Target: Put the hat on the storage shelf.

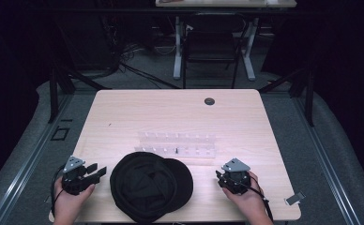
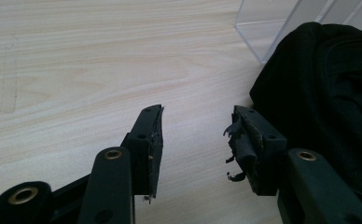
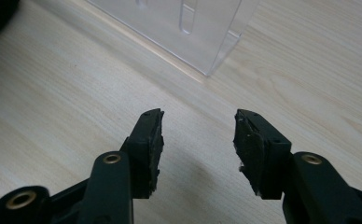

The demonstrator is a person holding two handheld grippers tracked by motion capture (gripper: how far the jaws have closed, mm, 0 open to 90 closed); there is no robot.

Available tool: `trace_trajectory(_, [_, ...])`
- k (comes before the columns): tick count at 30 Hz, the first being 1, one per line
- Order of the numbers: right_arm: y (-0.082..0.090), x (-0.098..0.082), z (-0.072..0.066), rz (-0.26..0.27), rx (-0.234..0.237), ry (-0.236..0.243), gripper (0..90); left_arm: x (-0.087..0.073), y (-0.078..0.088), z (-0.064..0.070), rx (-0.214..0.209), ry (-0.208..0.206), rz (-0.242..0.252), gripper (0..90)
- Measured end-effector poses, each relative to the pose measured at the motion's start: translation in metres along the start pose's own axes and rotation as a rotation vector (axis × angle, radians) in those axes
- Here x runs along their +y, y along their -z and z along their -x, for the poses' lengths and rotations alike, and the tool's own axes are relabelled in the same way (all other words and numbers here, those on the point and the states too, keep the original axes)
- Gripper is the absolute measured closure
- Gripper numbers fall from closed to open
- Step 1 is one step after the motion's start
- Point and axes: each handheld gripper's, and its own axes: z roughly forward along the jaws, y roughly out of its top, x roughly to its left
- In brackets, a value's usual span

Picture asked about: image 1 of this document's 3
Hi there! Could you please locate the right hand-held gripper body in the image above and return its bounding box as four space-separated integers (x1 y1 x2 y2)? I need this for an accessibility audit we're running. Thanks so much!
219 157 252 196

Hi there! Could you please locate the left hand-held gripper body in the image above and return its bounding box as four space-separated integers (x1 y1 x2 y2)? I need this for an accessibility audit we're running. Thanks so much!
60 155 94 197

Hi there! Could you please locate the person's left hand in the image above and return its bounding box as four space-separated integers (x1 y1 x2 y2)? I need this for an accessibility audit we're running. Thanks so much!
53 177 97 218

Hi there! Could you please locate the person's right hand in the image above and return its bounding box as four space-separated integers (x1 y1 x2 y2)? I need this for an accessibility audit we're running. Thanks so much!
221 178 266 218

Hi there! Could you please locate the black cap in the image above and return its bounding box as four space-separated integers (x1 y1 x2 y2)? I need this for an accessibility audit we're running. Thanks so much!
109 151 194 224

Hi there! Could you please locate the clear plastic compartment box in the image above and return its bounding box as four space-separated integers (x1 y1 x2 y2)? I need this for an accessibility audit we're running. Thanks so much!
134 130 219 159

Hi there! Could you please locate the grey tape piece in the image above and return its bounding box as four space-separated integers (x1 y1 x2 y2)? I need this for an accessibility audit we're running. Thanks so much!
284 190 306 206

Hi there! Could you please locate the black chair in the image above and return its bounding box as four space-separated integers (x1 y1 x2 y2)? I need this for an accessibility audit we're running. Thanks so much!
180 12 250 90

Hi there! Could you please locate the white-legged background desk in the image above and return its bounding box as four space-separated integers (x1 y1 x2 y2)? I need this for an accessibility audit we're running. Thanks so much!
154 0 298 82

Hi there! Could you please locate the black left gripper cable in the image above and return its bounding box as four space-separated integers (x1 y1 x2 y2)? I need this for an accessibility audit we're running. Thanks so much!
50 164 66 218

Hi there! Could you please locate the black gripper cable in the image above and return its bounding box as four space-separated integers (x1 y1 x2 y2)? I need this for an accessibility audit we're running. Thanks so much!
50 164 66 218
248 174 274 222

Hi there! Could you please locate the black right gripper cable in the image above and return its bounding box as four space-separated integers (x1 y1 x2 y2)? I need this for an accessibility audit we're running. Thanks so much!
248 174 274 222

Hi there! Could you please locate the aluminium floor rail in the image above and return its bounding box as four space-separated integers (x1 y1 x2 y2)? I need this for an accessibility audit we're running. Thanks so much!
292 95 362 225
0 93 75 225

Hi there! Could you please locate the black metal frame post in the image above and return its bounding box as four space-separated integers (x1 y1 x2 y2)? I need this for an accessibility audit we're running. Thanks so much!
47 60 60 124
304 59 316 128

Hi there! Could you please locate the bundle of floor cables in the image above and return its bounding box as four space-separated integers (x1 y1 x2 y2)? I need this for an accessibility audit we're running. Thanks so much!
106 18 182 90

